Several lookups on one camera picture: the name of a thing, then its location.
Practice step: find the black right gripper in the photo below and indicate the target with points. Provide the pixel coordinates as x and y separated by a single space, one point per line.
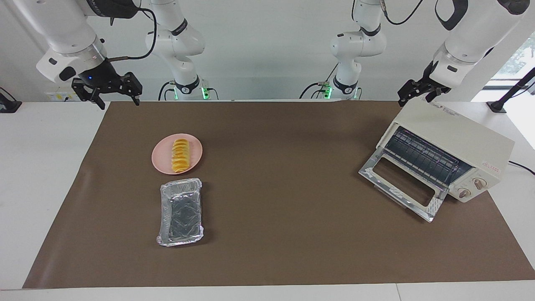
102 75

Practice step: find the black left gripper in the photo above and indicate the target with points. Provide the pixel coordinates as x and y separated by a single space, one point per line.
429 79

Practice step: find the sliced yellow bread loaf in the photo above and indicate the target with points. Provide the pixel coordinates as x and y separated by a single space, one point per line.
180 155

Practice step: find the aluminium foil tray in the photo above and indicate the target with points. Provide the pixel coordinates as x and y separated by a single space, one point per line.
180 213

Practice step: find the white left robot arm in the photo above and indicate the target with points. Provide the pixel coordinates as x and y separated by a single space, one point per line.
472 37

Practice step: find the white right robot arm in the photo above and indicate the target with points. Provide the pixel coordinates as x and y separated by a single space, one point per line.
67 29

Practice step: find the cream toaster oven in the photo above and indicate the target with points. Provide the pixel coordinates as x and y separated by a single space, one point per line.
459 133

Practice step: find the glass oven door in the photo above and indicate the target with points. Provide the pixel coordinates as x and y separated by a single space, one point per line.
376 175

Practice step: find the cream oven knob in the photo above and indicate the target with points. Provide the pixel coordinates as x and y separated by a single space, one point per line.
480 184
464 193

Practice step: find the pink round plate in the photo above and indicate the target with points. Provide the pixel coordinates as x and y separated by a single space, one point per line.
161 156

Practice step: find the bright window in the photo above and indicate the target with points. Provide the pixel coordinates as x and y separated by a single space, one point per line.
518 58

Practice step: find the black low stand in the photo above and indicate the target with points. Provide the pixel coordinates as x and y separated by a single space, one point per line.
9 106

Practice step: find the brown table mat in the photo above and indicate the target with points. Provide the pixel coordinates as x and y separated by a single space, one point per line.
271 234

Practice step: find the white wall socket box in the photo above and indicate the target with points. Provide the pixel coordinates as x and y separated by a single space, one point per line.
58 97

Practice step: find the black camera stand with pole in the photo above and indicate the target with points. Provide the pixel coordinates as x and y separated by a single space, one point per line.
497 106

